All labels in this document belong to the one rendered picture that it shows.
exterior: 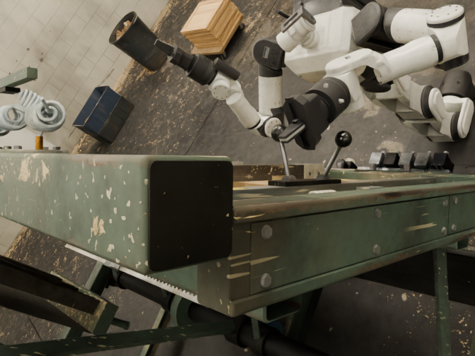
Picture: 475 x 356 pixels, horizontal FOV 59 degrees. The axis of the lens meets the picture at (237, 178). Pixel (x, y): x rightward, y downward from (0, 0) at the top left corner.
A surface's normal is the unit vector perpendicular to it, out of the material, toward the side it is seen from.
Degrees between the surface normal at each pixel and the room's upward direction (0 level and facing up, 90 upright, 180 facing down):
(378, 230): 90
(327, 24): 23
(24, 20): 90
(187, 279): 30
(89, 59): 90
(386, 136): 0
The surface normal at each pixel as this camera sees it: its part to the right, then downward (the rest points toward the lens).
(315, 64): -0.58, 0.63
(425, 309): -0.62, -0.48
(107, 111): 0.66, 0.11
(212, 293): -0.73, 0.03
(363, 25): -0.91, -0.07
